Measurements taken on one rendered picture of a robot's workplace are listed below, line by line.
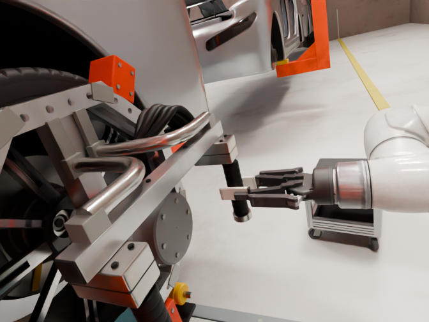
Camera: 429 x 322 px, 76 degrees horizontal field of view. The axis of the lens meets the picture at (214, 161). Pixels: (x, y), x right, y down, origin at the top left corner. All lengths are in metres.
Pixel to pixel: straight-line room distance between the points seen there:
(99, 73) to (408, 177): 0.62
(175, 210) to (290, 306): 1.01
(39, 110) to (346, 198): 0.54
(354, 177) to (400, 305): 0.99
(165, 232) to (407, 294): 1.22
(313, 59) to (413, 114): 3.35
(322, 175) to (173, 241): 0.30
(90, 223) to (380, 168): 0.46
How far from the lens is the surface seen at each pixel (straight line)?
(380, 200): 0.56
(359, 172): 0.55
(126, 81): 0.67
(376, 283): 1.54
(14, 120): 0.49
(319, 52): 3.97
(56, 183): 0.79
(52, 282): 0.67
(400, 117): 0.67
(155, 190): 0.39
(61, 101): 0.54
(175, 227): 0.52
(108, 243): 0.33
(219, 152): 0.57
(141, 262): 0.33
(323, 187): 0.55
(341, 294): 1.48
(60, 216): 0.74
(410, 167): 0.56
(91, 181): 0.57
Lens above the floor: 1.13
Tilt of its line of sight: 22 degrees down
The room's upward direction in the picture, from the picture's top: 15 degrees counter-clockwise
